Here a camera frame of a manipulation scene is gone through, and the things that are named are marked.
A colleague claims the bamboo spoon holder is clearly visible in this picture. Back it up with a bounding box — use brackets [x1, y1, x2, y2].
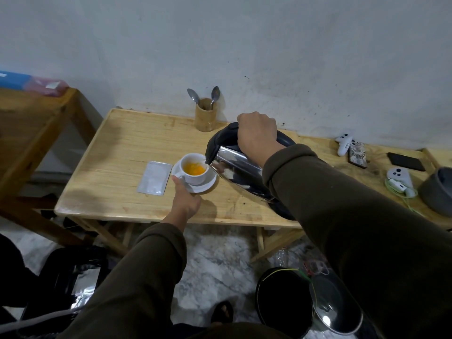
[194, 98, 217, 133]

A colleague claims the steel electric kettle black handle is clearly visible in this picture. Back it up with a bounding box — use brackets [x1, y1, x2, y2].
[205, 122, 298, 222]

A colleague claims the black smartphone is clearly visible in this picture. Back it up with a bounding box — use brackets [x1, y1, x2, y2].
[387, 152, 427, 172]

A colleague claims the person's left forearm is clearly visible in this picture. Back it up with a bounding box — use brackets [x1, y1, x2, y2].
[58, 212, 188, 339]

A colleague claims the white cup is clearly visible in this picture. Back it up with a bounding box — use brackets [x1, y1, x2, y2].
[175, 153, 211, 186]

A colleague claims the silver foil bag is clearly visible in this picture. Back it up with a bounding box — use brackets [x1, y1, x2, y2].
[70, 266, 102, 310]

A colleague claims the person's right forearm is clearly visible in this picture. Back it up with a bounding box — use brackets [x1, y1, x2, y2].
[252, 144, 452, 339]

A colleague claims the black cooking pot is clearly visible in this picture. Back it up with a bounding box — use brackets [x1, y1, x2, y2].
[255, 267, 315, 339]

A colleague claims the grey bowl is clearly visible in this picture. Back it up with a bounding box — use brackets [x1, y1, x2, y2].
[418, 167, 452, 218]

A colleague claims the black sandal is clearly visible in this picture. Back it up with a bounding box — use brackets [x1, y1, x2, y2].
[210, 301, 234, 325]

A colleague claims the green cable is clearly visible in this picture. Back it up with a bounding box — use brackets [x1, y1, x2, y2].
[384, 178, 425, 217]

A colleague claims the white handheld controller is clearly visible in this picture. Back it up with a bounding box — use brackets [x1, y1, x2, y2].
[334, 133, 354, 157]
[386, 167, 417, 199]

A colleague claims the glass pot lid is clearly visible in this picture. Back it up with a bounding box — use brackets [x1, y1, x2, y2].
[309, 273, 364, 336]

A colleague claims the silver foil sachet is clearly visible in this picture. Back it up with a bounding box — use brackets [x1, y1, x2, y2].
[137, 161, 173, 197]

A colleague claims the person's right hand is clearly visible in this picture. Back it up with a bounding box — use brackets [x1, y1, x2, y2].
[237, 112, 286, 168]

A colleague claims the blue box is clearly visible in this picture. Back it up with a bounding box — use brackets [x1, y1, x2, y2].
[0, 70, 33, 91]

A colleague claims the white saucer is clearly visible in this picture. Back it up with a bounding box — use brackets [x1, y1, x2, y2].
[171, 160, 217, 194]

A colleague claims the light wooden folding table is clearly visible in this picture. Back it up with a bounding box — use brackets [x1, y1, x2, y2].
[54, 108, 452, 263]

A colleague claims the person's left hand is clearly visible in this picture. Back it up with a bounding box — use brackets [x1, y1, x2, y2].
[171, 175, 202, 223]

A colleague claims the patterned phone case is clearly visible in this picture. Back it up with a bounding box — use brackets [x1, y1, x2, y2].
[348, 141, 368, 169]

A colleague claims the pink plastic box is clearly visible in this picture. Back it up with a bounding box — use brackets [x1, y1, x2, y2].
[24, 76, 70, 98]

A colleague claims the orange drink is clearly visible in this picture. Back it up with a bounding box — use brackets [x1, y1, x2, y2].
[184, 162, 206, 176]

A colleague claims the black bag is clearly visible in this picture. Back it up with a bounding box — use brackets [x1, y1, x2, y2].
[19, 244, 108, 337]

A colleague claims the grey cable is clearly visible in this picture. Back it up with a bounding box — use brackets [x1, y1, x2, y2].
[0, 305, 85, 334]

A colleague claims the dark wooden table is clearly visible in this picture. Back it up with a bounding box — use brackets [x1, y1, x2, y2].
[0, 87, 97, 247]

